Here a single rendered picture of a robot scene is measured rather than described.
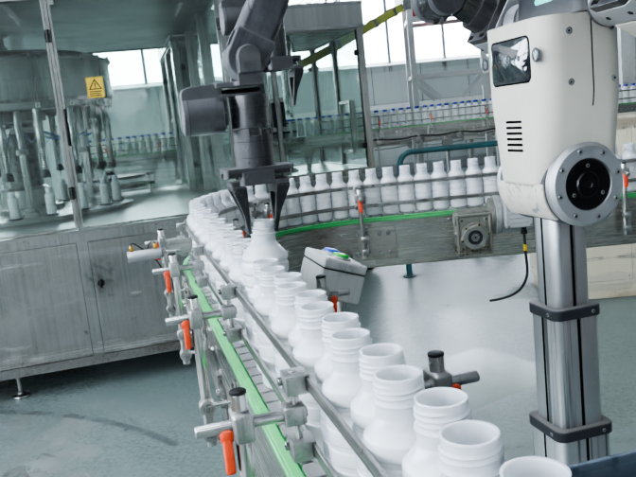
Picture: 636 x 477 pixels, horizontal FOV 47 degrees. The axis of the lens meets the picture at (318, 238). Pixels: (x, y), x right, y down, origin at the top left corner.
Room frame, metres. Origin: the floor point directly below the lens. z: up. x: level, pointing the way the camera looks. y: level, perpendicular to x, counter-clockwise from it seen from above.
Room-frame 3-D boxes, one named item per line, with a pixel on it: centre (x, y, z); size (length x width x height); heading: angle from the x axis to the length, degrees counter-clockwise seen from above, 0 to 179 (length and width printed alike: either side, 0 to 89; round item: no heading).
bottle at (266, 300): (0.98, 0.07, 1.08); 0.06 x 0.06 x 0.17
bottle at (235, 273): (1.21, 0.12, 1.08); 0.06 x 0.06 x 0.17
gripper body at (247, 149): (1.10, 0.08, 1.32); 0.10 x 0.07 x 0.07; 104
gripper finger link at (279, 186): (1.10, 0.07, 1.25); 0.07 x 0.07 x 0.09; 14
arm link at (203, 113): (1.09, 0.12, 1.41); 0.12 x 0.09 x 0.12; 104
